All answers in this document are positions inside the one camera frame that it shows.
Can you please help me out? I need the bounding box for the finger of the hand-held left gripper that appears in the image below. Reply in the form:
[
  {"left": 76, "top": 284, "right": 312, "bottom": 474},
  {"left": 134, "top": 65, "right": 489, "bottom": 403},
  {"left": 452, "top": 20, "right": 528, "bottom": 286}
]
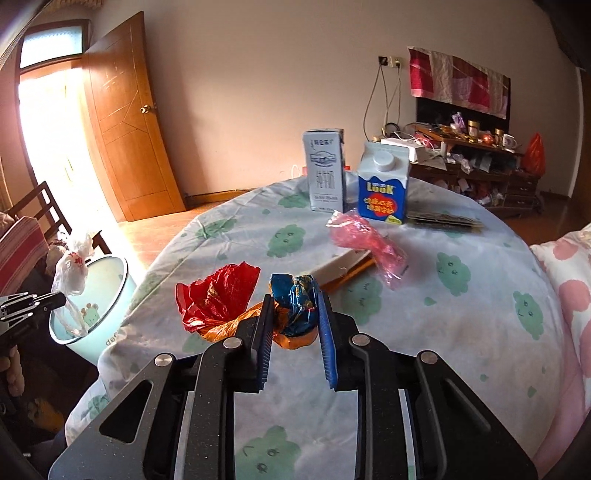
[
  {"left": 0, "top": 292, "right": 66, "bottom": 324},
  {"left": 0, "top": 318, "right": 54, "bottom": 358}
]

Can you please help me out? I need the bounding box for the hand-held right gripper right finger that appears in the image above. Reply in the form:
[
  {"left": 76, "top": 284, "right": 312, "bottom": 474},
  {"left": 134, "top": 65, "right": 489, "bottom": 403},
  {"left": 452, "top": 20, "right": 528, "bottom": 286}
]
[{"left": 314, "top": 286, "right": 539, "bottom": 480}]

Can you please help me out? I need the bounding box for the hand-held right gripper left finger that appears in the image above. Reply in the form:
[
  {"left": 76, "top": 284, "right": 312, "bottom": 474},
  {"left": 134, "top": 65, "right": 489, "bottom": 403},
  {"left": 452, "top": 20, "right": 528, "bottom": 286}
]
[{"left": 48, "top": 293, "right": 278, "bottom": 480}]

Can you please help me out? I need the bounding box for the white plastic bag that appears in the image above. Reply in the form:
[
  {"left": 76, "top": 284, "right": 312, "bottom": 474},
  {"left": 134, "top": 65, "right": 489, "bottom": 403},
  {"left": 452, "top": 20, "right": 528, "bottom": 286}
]
[{"left": 51, "top": 233, "right": 95, "bottom": 337}]

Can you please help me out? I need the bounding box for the blue snack wrapper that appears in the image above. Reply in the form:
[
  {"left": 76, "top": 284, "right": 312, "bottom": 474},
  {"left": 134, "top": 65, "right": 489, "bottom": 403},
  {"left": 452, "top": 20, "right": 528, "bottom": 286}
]
[{"left": 270, "top": 273, "right": 320, "bottom": 337}]

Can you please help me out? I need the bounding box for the light blue trash bin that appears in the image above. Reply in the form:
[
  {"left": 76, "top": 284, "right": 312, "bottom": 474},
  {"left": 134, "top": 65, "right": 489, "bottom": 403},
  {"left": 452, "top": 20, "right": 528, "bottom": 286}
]
[{"left": 48, "top": 256, "right": 139, "bottom": 367}]

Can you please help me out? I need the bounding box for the person's left hand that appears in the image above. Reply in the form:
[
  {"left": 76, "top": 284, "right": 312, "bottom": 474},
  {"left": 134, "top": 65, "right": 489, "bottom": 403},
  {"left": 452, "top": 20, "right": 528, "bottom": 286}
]
[{"left": 0, "top": 355, "right": 25, "bottom": 398}]

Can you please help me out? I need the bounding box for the orange plastic bag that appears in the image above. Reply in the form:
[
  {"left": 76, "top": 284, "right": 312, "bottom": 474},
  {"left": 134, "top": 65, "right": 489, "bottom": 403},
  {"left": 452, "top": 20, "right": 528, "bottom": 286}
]
[{"left": 196, "top": 302, "right": 319, "bottom": 352}]

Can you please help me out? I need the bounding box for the red striped cloth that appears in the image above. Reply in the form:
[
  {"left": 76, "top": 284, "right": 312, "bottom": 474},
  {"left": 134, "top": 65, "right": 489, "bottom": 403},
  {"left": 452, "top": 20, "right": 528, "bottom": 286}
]
[{"left": 0, "top": 216, "right": 51, "bottom": 282}]

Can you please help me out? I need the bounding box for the red foil wrapper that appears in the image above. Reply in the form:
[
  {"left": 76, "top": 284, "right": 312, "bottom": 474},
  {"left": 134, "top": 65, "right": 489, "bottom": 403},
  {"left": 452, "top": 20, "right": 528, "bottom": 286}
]
[{"left": 175, "top": 261, "right": 262, "bottom": 334}]

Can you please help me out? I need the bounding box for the white flat box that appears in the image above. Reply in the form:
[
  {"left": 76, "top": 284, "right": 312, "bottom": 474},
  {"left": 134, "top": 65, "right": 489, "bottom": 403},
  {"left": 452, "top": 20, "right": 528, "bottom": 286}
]
[{"left": 302, "top": 249, "right": 377, "bottom": 292}]

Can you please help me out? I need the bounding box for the dark wooden chair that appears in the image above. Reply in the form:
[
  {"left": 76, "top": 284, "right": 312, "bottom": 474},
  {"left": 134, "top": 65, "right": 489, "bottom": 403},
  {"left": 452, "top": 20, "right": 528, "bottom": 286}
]
[{"left": 7, "top": 181, "right": 114, "bottom": 259}]

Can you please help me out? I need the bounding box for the pink plastic bag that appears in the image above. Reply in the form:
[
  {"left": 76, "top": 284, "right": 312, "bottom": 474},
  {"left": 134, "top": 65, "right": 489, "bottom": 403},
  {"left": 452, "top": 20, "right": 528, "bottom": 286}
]
[{"left": 325, "top": 211, "right": 408, "bottom": 291}]

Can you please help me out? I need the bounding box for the blue and white carton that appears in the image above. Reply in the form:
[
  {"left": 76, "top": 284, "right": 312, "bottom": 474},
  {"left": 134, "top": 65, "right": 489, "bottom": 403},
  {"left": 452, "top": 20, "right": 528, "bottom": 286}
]
[{"left": 357, "top": 141, "right": 411, "bottom": 223}]

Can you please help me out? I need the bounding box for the tall white milk carton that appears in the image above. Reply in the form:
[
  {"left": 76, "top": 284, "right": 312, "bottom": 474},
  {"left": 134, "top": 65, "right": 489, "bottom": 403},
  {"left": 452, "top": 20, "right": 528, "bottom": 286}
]
[{"left": 302, "top": 128, "right": 346, "bottom": 213}]

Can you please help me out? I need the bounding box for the wooden door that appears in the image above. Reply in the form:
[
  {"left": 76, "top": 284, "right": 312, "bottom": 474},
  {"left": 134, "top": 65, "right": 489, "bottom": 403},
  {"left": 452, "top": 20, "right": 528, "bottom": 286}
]
[{"left": 78, "top": 11, "right": 187, "bottom": 222}]

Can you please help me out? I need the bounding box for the cluttered wooden tv stand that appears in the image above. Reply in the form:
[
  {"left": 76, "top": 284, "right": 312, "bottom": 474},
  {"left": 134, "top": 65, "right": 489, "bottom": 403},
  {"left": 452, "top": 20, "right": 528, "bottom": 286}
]
[{"left": 406, "top": 122, "right": 546, "bottom": 217}]

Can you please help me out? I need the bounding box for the pink spotted blanket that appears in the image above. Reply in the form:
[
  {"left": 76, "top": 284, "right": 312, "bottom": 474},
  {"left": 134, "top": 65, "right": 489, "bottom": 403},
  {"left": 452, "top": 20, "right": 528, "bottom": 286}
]
[{"left": 529, "top": 222, "right": 591, "bottom": 476}]

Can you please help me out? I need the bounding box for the black television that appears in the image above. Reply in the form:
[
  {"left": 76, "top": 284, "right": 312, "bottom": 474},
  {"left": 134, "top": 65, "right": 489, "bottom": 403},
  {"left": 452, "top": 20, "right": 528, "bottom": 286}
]
[{"left": 416, "top": 95, "right": 511, "bottom": 134}]

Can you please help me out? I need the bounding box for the transom window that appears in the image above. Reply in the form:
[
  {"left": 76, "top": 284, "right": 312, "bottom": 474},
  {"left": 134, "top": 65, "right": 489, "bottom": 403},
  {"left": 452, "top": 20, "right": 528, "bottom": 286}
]
[{"left": 18, "top": 19, "right": 90, "bottom": 70}]

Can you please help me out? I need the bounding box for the small red plastic bag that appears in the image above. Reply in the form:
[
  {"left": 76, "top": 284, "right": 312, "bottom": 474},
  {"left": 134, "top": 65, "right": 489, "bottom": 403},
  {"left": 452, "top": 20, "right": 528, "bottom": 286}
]
[{"left": 522, "top": 133, "right": 546, "bottom": 175}]

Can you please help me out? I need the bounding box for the red patchwork cloth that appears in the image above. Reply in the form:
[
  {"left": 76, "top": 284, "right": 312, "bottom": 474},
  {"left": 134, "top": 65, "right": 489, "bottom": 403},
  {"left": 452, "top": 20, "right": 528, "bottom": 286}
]
[{"left": 407, "top": 45, "right": 512, "bottom": 118}]

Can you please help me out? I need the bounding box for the grey cable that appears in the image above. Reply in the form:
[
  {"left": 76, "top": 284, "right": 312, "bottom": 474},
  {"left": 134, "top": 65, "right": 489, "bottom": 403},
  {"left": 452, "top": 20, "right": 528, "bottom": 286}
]
[{"left": 363, "top": 65, "right": 386, "bottom": 141}]

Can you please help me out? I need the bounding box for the white cable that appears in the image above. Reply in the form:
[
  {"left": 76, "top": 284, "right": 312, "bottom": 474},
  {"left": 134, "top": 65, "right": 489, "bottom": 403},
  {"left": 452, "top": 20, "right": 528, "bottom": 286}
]
[{"left": 385, "top": 67, "right": 402, "bottom": 134}]

